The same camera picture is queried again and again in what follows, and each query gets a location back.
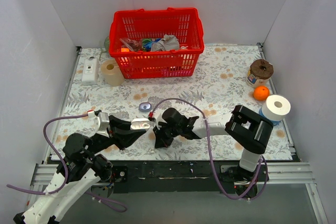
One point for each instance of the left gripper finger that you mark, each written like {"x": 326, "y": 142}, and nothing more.
{"x": 127, "y": 138}
{"x": 117, "y": 125}

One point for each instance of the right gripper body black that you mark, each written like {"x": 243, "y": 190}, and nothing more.
{"x": 175, "y": 127}

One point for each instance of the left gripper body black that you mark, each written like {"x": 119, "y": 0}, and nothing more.
{"x": 111, "y": 128}

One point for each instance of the white earbud charging case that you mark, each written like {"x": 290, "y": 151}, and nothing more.
{"x": 140, "y": 124}

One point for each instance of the purple earbud charging case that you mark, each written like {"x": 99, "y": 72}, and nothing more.
{"x": 145, "y": 107}

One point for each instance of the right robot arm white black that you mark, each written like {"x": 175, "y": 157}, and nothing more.
{"x": 251, "y": 130}

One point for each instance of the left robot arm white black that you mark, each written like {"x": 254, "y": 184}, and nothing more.
{"x": 82, "y": 166}

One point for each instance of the beige tape roll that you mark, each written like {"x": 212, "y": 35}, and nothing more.
{"x": 112, "y": 73}

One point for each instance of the floral table cloth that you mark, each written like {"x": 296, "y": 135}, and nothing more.
{"x": 217, "y": 85}

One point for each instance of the crumpled grey bag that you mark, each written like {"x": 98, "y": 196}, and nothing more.
{"x": 167, "y": 43}

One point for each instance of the red plastic shopping basket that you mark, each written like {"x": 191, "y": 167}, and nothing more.
{"x": 183, "y": 23}

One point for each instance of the orange fruit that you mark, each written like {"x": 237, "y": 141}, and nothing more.
{"x": 261, "y": 93}

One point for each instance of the brown lidded jar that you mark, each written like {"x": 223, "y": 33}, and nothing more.
{"x": 259, "y": 72}

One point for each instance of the white toilet paper roll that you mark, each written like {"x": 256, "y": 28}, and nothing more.
{"x": 275, "y": 108}

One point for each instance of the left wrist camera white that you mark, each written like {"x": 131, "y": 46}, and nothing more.
{"x": 101, "y": 121}

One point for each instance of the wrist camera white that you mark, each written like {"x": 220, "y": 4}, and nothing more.
{"x": 155, "y": 116}
{"x": 101, "y": 121}

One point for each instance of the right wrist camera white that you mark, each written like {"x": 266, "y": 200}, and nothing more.
{"x": 155, "y": 116}

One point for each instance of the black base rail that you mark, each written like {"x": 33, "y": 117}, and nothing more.
{"x": 181, "y": 176}

